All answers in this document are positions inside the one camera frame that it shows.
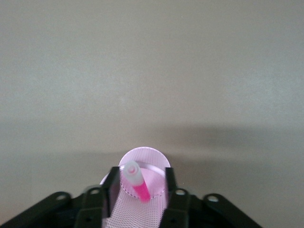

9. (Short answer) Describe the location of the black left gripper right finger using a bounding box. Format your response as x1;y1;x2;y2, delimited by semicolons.
161;167;262;228

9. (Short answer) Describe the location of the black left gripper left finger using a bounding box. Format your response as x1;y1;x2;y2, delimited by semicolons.
0;166;120;228

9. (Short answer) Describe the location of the pink marker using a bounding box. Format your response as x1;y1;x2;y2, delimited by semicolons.
121;161;151;203

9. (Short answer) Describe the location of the pink mesh cup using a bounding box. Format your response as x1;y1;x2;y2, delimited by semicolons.
99;147;171;228

